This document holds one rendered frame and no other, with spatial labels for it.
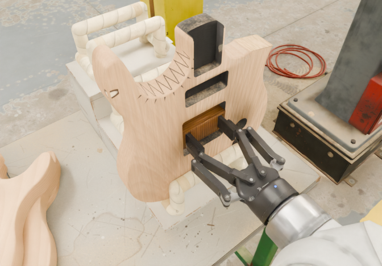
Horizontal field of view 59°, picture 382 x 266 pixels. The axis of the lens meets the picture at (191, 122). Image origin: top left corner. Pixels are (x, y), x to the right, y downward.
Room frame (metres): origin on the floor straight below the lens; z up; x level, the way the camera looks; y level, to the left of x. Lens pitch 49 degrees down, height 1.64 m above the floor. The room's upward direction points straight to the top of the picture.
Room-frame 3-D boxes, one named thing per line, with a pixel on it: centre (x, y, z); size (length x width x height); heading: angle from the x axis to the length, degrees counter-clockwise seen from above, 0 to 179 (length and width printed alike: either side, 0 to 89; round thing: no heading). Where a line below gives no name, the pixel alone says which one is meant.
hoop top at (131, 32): (0.66, 0.15, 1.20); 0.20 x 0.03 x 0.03; 126
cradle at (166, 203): (0.38, 0.06, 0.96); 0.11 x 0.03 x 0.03; 37
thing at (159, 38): (0.71, 0.08, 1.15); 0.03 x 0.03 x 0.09
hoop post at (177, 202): (0.36, 0.03, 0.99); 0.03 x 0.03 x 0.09
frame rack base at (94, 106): (0.69, 0.17, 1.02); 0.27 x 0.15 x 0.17; 127
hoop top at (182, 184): (0.40, -0.04, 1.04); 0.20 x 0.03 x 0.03; 126
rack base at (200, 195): (0.44, -0.01, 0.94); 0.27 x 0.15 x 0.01; 127
